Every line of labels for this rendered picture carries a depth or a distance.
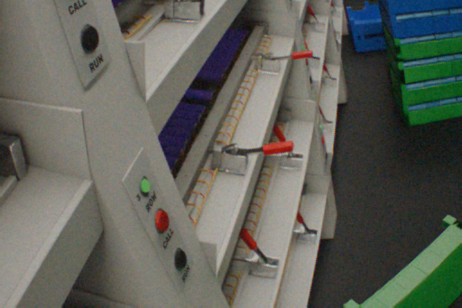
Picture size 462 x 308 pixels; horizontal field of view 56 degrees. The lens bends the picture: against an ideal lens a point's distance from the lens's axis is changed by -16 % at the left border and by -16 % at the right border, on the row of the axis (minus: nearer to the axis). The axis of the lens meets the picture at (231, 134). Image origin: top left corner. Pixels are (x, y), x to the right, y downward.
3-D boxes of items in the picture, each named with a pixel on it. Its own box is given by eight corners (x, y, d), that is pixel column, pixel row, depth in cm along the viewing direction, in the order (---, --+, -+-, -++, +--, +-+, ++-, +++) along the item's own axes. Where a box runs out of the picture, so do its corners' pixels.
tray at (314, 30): (328, 27, 165) (330, -9, 157) (315, 117, 116) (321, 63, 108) (270, 18, 168) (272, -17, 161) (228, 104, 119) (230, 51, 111)
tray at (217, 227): (292, 58, 99) (296, 14, 93) (216, 302, 49) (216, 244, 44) (194, 45, 102) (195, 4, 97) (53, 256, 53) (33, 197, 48)
